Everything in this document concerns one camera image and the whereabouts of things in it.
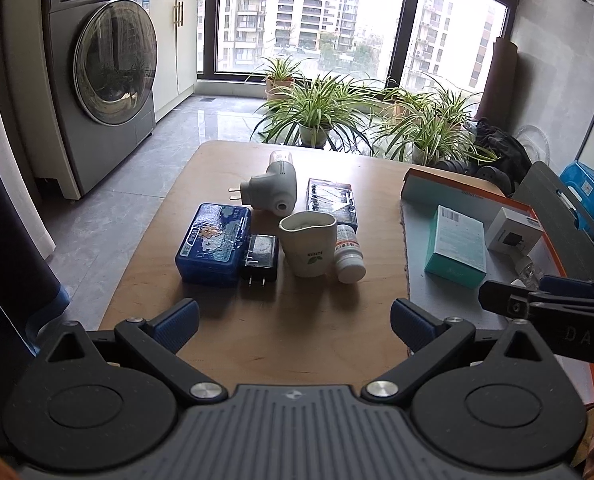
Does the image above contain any clear plastic item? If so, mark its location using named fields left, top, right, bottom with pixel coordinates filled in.
left=513, top=255, right=544, bottom=290

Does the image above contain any white pill bottle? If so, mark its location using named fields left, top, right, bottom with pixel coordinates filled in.
left=334, top=224, right=367, bottom=284

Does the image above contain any blue cartoon tin box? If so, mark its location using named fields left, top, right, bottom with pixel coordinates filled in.
left=175, top=203, right=251, bottom=286

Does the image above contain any black power adapter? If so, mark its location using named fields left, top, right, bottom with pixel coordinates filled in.
left=241, top=234, right=279, bottom=287

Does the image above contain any white ceramic cup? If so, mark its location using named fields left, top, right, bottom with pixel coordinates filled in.
left=279, top=211, right=337, bottom=278

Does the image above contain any grey chair back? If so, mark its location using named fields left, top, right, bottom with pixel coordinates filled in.
left=513, top=162, right=594, bottom=281

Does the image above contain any small white adapter box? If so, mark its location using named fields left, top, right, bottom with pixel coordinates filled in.
left=484, top=207, right=543, bottom=256

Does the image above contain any teal product box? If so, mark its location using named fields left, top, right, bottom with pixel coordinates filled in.
left=425, top=205, right=487, bottom=289

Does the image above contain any black bag on floor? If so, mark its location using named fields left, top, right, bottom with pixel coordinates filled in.
left=431, top=118, right=532, bottom=196

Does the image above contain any dark playing card box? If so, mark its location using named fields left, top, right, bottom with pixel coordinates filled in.
left=307, top=178, right=358, bottom=232

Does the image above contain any brown rolled mat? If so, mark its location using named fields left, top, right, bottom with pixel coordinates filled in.
left=476, top=37, right=518, bottom=128

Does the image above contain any white plug-in mosquito repeller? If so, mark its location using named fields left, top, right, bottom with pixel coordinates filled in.
left=229, top=150, right=297, bottom=218

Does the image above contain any right spider plant white pot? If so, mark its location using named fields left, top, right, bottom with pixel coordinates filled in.
left=371, top=81, right=498, bottom=166

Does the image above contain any large spider plant white pot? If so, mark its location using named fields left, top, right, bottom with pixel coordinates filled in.
left=251, top=74, right=382, bottom=155

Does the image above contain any spider plant in terracotta pot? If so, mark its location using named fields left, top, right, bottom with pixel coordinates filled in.
left=258, top=55, right=303, bottom=101

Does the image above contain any silver front-load washing machine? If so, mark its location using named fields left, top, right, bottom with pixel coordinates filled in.
left=44, top=0, right=157, bottom=194

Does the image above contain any cream cabinet with gold handles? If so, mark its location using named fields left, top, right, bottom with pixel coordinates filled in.
left=148, top=0, right=198, bottom=122

